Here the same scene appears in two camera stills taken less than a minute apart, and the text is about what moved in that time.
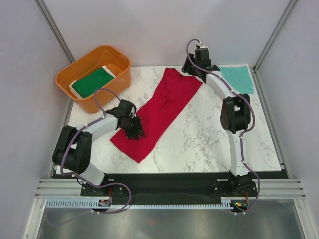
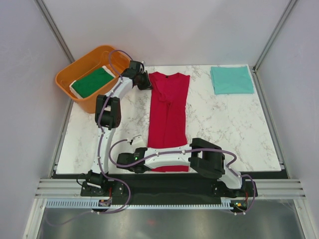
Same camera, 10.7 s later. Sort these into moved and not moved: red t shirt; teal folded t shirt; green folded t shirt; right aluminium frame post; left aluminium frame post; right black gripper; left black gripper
Moved: red t shirt; right black gripper; left black gripper
Not moved: right aluminium frame post; left aluminium frame post; teal folded t shirt; green folded t shirt
